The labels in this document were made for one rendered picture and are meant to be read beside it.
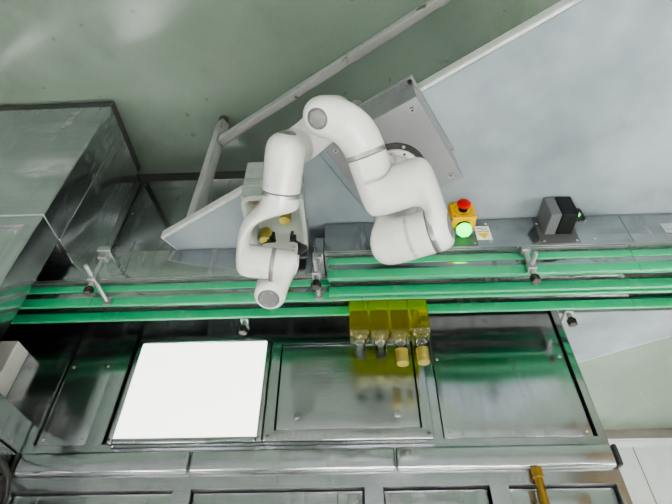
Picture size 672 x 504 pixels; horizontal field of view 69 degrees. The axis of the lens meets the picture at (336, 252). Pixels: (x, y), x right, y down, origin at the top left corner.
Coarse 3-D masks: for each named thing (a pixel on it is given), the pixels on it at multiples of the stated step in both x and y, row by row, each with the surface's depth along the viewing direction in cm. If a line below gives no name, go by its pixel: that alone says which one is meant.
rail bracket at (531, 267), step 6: (522, 246) 140; (528, 246) 140; (522, 252) 140; (528, 252) 139; (534, 252) 132; (528, 258) 137; (534, 258) 133; (528, 264) 135; (534, 264) 135; (528, 270) 135; (534, 270) 134; (534, 276) 132; (534, 282) 132; (540, 282) 133
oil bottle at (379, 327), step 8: (368, 304) 146; (376, 304) 145; (384, 304) 145; (376, 312) 143; (384, 312) 143; (376, 320) 141; (384, 320) 141; (376, 328) 139; (384, 328) 139; (376, 336) 138; (384, 336) 138
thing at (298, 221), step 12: (300, 204) 135; (276, 216) 147; (300, 216) 147; (276, 228) 151; (288, 228) 151; (300, 228) 151; (252, 240) 145; (276, 240) 151; (288, 240) 151; (300, 240) 150
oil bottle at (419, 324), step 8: (408, 304) 144; (416, 304) 144; (424, 304) 144; (408, 312) 143; (416, 312) 142; (424, 312) 142; (416, 320) 140; (424, 320) 140; (416, 328) 138; (424, 328) 138; (416, 336) 137; (424, 336) 137
